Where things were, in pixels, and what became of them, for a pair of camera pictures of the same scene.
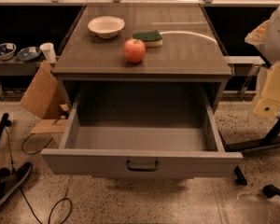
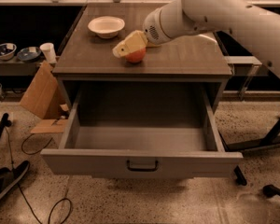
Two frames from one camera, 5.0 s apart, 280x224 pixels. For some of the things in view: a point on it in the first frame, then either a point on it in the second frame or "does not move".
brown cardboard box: (43, 98) does not move
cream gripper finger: (275, 92) to (160, 25)
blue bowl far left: (4, 50) does not move
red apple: (134, 50) does not move
